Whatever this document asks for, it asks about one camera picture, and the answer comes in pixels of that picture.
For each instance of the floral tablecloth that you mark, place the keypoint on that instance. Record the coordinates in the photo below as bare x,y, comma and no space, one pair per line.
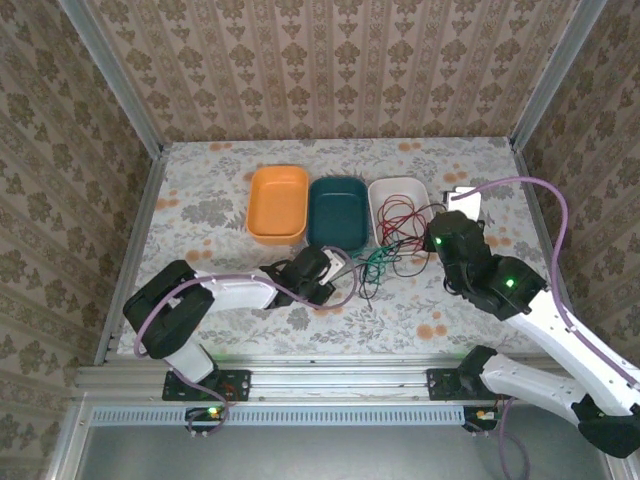
320,160

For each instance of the aluminium frame post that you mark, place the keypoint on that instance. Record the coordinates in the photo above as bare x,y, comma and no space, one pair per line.
560,70
112,80

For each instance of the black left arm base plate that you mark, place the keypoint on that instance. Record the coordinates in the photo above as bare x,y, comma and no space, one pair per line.
235,385

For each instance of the aluminium front rail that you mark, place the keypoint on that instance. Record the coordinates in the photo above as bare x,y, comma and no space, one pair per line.
340,377

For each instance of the teal plastic tray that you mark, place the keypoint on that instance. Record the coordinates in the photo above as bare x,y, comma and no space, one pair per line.
337,215

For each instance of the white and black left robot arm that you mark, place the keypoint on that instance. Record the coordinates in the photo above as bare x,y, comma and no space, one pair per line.
235,295

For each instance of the aluminium frame beam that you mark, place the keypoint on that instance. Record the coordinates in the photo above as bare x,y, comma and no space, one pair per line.
70,440
622,467

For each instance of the aluminium side rail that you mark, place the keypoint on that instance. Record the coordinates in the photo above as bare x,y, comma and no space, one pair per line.
525,170
132,260

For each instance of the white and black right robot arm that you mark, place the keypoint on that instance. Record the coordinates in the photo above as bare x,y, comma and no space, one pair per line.
530,380

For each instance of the white plastic tray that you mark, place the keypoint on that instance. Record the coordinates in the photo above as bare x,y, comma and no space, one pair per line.
397,187

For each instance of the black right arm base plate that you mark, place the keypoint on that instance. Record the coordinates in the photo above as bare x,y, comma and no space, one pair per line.
445,384

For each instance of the orange plastic tray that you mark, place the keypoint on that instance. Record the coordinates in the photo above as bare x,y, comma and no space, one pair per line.
277,205

